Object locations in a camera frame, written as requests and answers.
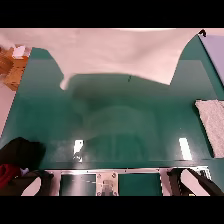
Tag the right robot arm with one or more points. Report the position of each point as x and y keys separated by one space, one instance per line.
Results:
x=203 y=183

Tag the red garment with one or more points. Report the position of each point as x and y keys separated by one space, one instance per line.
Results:
x=6 y=173

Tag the black garment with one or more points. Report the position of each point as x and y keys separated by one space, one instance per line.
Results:
x=21 y=151

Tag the silver frame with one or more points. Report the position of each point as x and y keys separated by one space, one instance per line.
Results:
x=106 y=183

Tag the white shirt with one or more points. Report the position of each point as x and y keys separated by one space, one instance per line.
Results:
x=116 y=53

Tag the white folded garment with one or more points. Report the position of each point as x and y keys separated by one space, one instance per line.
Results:
x=213 y=123

